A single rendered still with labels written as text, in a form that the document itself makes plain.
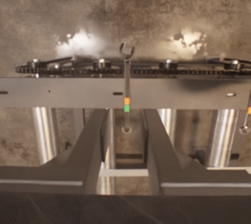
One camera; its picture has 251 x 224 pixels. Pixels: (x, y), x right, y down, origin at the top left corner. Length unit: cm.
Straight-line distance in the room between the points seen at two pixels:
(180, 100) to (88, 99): 27
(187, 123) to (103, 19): 129
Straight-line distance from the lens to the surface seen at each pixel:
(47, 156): 99
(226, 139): 96
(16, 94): 60
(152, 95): 51
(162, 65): 78
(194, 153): 210
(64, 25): 175
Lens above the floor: 165
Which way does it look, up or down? 73 degrees down
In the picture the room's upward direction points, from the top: 177 degrees counter-clockwise
